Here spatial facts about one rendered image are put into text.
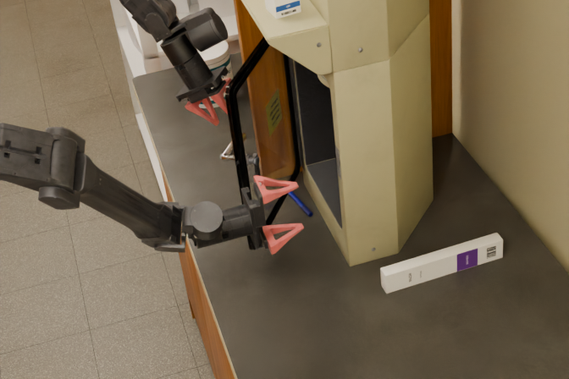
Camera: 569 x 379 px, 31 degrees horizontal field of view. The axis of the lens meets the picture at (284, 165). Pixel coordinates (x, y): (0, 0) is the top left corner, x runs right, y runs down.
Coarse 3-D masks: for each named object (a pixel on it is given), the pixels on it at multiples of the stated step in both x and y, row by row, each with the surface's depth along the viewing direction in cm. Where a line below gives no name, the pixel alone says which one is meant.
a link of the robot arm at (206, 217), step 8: (184, 208) 177; (192, 208) 176; (200, 208) 176; (208, 208) 176; (216, 208) 177; (184, 216) 176; (192, 216) 176; (200, 216) 176; (208, 216) 176; (216, 216) 176; (184, 224) 176; (192, 224) 175; (200, 224) 175; (208, 224) 176; (216, 224) 176; (184, 232) 180; (192, 232) 180; (200, 232) 176; (208, 232) 175; (216, 232) 177; (184, 240) 182; (160, 248) 183; (168, 248) 182; (176, 248) 182; (184, 248) 182
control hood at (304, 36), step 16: (256, 0) 191; (304, 0) 189; (256, 16) 186; (272, 16) 185; (288, 16) 184; (304, 16) 184; (320, 16) 183; (272, 32) 180; (288, 32) 179; (304, 32) 179; (320, 32) 180; (288, 48) 180; (304, 48) 181; (320, 48) 182; (304, 64) 183; (320, 64) 184
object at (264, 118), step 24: (240, 72) 194; (264, 72) 205; (240, 96) 195; (264, 96) 207; (240, 120) 196; (264, 120) 209; (288, 120) 222; (264, 144) 210; (288, 144) 224; (264, 168) 212; (288, 168) 226; (240, 192) 203
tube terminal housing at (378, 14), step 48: (336, 0) 178; (384, 0) 181; (336, 48) 183; (384, 48) 186; (336, 96) 189; (384, 96) 192; (336, 144) 197; (384, 144) 198; (384, 192) 205; (432, 192) 226; (336, 240) 219; (384, 240) 212
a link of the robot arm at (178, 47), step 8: (176, 32) 198; (184, 32) 196; (168, 40) 197; (176, 40) 196; (184, 40) 197; (168, 48) 197; (176, 48) 197; (184, 48) 197; (192, 48) 198; (168, 56) 198; (176, 56) 197; (184, 56) 197; (192, 56) 198; (176, 64) 199
